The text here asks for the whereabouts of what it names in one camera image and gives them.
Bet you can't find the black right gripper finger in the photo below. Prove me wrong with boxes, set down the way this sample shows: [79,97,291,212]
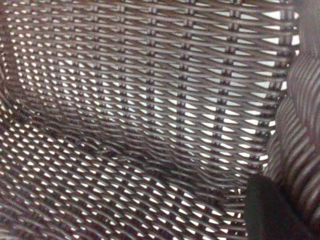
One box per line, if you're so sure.
[243,174,310,240]

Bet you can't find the black woven plastic basket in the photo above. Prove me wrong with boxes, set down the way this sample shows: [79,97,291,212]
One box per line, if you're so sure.
[0,0,320,240]

